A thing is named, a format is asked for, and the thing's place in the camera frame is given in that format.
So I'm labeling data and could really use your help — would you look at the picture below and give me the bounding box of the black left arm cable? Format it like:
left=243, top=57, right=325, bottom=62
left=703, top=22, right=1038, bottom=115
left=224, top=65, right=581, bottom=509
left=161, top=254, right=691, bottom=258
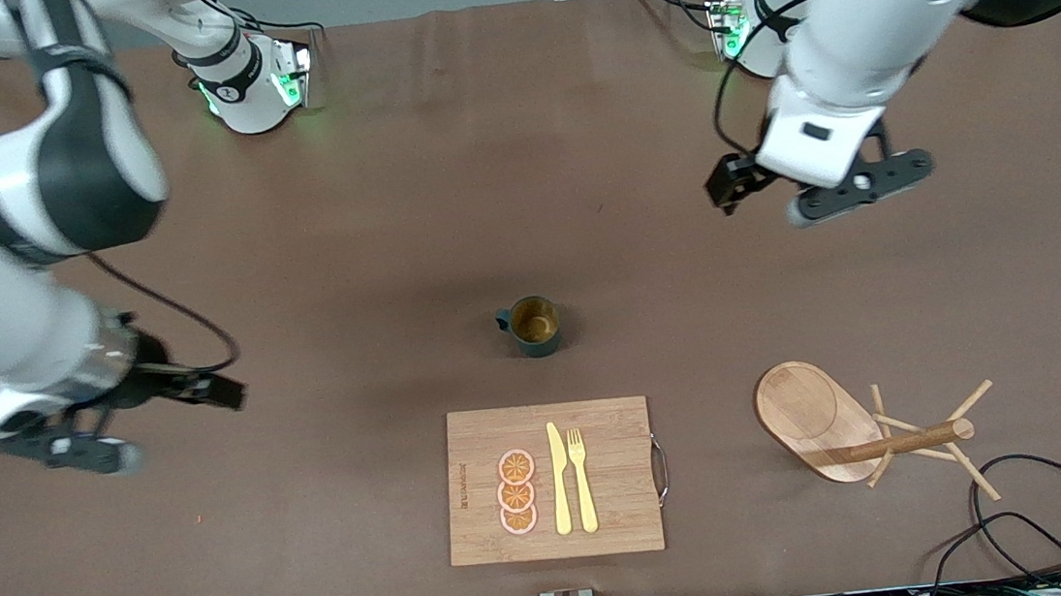
left=702, top=0, right=828, bottom=161

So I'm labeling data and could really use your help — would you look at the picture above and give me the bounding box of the orange slice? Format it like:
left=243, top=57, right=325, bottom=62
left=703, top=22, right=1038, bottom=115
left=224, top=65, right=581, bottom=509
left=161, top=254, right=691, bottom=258
left=495, top=447, right=539, bottom=487
left=496, top=478, right=539, bottom=517
left=498, top=502, right=541, bottom=537

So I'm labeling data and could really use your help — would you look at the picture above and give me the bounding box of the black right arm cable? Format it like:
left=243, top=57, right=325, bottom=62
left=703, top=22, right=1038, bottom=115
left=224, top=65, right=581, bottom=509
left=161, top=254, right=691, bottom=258
left=86, top=237, right=241, bottom=385

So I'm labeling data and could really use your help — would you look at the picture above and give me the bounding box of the wooden cutting board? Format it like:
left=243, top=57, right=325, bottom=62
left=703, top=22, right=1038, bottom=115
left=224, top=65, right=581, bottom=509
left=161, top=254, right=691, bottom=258
left=437, top=392, right=677, bottom=571

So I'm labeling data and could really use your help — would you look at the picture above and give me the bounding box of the teal cup with yellow inside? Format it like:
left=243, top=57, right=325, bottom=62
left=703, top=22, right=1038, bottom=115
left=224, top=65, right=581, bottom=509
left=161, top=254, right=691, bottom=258
left=493, top=294, right=566, bottom=362

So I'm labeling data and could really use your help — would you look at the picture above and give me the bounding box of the yellow plastic fork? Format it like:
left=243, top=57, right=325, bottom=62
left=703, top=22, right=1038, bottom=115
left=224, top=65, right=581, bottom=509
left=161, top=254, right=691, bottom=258
left=567, top=426, right=601, bottom=536

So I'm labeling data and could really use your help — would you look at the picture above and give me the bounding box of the wooden cup rack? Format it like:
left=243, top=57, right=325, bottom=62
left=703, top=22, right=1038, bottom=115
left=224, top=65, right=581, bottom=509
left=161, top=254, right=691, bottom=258
left=751, top=341, right=1006, bottom=524

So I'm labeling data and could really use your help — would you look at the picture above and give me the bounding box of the black right base cable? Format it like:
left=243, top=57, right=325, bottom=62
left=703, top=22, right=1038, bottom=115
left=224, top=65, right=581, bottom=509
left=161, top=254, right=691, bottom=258
left=210, top=0, right=321, bottom=66

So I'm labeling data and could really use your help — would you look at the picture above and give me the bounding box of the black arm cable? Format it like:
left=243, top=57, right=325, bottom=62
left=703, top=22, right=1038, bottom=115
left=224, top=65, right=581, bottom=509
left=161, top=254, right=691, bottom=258
left=86, top=237, right=241, bottom=385
left=702, top=0, right=828, bottom=161

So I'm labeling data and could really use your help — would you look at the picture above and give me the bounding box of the yellow plastic knife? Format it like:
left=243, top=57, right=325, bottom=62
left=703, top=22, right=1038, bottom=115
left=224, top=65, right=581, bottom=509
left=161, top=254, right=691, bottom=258
left=546, top=421, right=575, bottom=537

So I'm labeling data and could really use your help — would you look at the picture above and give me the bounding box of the brown table cover sheet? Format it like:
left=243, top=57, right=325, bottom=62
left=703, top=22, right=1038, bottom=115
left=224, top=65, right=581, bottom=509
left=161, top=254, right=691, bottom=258
left=0, top=0, right=1061, bottom=596

